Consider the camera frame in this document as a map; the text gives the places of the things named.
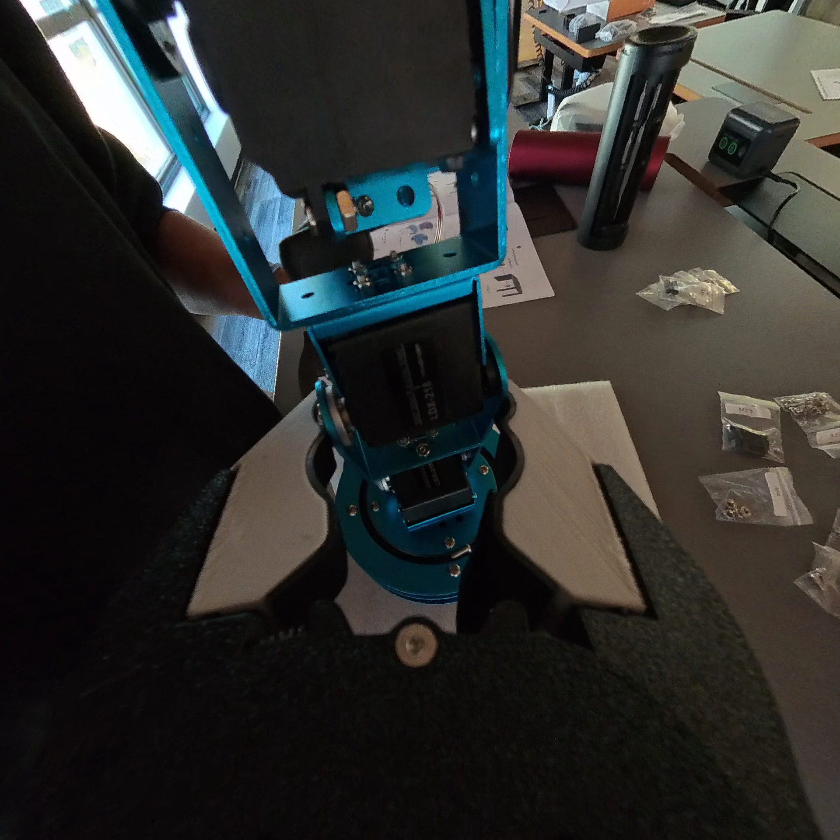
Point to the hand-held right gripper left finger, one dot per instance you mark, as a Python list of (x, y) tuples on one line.
[(262, 525)]

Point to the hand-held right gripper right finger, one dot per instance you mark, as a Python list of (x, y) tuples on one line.
[(571, 525)]

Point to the blue toy robot arm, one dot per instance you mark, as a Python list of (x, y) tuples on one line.
[(407, 374)]

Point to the person's left forearm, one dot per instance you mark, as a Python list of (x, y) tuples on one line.
[(203, 262)]

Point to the dark grey desk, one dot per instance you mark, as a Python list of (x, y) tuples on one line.
[(656, 367)]

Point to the black desk pad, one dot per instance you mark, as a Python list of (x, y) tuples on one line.
[(814, 216)]

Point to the white foam sheet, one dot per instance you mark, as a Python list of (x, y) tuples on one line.
[(577, 410)]

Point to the row of clear parts packets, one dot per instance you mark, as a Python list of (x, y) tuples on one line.
[(751, 426)]

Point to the small clear screw bag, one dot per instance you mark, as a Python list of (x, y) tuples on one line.
[(689, 289)]

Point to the printed instruction sheet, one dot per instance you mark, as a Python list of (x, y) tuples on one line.
[(518, 262)]

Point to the dark red roll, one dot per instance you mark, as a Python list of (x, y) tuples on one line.
[(551, 157)]

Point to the black cylindrical tube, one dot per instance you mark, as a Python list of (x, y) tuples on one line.
[(623, 151)]

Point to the white plastic bag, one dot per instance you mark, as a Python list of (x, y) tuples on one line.
[(577, 111)]

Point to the black box with green lights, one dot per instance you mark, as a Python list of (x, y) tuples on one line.
[(754, 131)]

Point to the large window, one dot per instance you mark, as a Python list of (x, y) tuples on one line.
[(111, 85)]

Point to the grey table with wooden edge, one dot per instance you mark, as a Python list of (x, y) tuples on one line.
[(754, 59)]

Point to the printed paper sheet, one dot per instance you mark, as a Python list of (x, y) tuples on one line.
[(827, 82)]

